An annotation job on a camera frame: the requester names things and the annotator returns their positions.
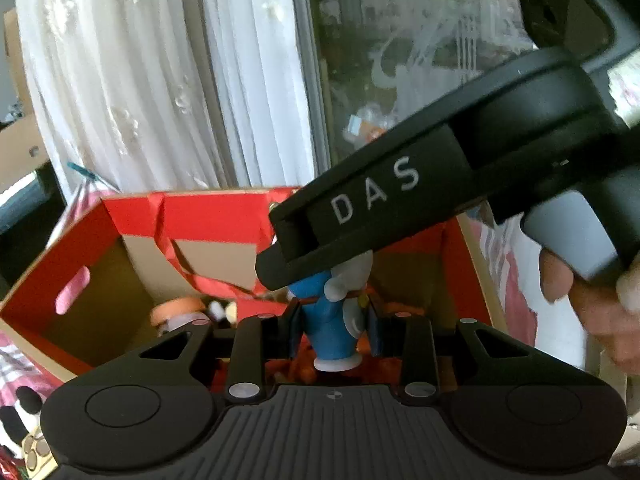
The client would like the blue cat figurine cow hat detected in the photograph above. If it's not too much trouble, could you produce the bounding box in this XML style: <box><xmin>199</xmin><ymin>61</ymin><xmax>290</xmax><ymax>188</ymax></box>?
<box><xmin>287</xmin><ymin>250</ymin><xmax>373</xmax><ymax>373</ymax></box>

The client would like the yellow cardboard box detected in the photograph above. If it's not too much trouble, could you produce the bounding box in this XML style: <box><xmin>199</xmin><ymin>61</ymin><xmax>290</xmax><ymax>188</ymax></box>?
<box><xmin>20</xmin><ymin>425</ymin><xmax>63</xmax><ymax>480</ymax></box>

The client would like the panda plush toy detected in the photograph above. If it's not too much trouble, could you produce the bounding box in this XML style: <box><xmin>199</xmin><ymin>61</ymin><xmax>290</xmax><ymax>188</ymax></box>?
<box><xmin>0</xmin><ymin>385</ymin><xmax>43</xmax><ymax>456</ymax></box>

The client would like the person's right hand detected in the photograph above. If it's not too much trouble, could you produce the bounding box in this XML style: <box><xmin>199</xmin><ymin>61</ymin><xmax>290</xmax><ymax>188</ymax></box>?
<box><xmin>539</xmin><ymin>249</ymin><xmax>640</xmax><ymax>376</ymax></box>

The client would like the red cardboard box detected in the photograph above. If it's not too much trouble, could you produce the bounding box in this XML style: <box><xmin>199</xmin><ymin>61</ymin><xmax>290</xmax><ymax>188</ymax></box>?
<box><xmin>0</xmin><ymin>187</ymin><xmax>511</xmax><ymax>391</ymax></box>

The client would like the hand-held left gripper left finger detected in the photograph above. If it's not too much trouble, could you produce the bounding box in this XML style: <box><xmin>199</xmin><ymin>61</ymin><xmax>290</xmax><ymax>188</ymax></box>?
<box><xmin>69</xmin><ymin>298</ymin><xmax>303</xmax><ymax>405</ymax></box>

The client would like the pink striped blanket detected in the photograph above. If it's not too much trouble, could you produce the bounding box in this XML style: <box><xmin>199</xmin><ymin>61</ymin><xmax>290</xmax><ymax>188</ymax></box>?
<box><xmin>0</xmin><ymin>210</ymin><xmax>640</xmax><ymax>480</ymax></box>

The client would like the frosted pattern window pane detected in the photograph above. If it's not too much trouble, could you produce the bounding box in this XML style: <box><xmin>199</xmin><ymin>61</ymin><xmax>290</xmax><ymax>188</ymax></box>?
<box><xmin>300</xmin><ymin>0</ymin><xmax>541</xmax><ymax>191</ymax></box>

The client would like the white lace curtain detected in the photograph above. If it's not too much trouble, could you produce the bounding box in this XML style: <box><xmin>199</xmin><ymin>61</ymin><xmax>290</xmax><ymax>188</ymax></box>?
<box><xmin>15</xmin><ymin>0</ymin><xmax>321</xmax><ymax>196</ymax></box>

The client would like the brown cardboard box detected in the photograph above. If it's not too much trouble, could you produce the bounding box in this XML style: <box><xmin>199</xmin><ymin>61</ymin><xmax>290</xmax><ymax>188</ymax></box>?
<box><xmin>0</xmin><ymin>7</ymin><xmax>56</xmax><ymax>196</ymax></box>

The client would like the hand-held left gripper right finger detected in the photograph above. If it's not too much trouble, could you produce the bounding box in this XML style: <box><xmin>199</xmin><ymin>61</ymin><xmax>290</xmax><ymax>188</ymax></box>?
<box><xmin>368</xmin><ymin>305</ymin><xmax>590</xmax><ymax>405</ymax></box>

